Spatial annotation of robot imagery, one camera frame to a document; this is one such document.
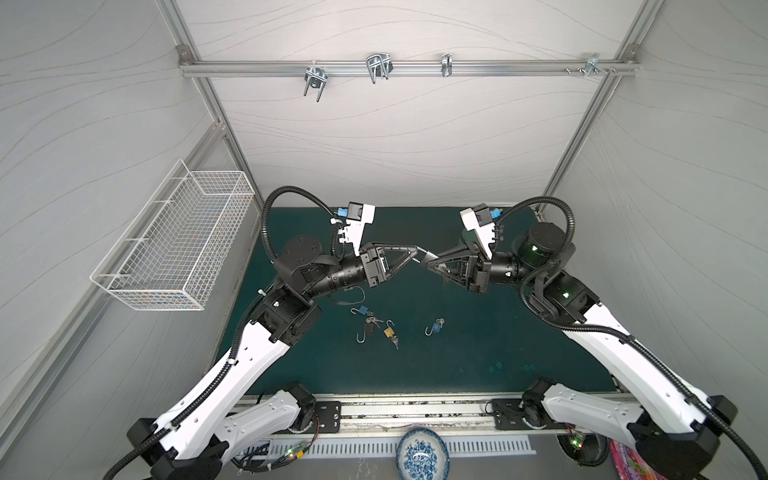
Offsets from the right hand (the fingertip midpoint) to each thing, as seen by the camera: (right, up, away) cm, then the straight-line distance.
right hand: (433, 255), depth 53 cm
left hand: (-3, +1, -1) cm, 3 cm away
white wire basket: (-59, -1, +15) cm, 61 cm away
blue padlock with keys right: (+6, -24, +35) cm, 43 cm away
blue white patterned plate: (0, -48, +15) cm, 50 cm away
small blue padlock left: (-17, -20, +38) cm, 46 cm away
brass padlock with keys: (-8, -26, +35) cm, 44 cm away
